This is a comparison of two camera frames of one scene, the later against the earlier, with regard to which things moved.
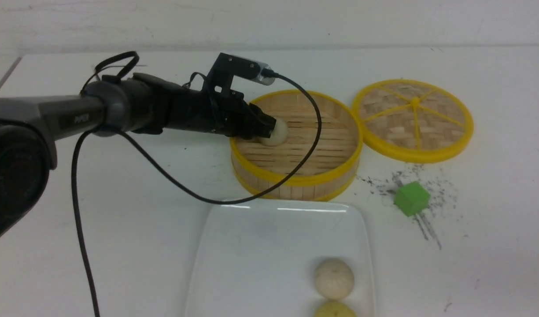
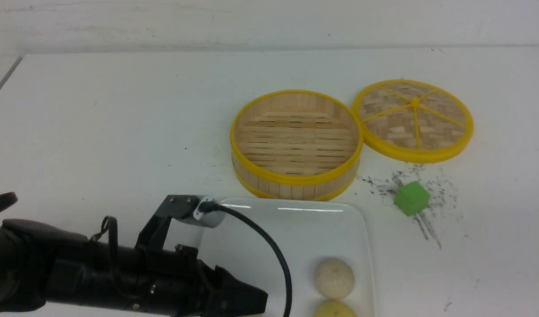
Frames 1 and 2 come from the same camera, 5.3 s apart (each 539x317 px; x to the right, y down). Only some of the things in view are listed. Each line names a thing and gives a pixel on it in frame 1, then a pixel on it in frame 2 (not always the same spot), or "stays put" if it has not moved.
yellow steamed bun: (336, 308) stays put
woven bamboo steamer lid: (412, 121) stays put
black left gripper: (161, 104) to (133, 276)
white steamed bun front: (334, 279) stays put
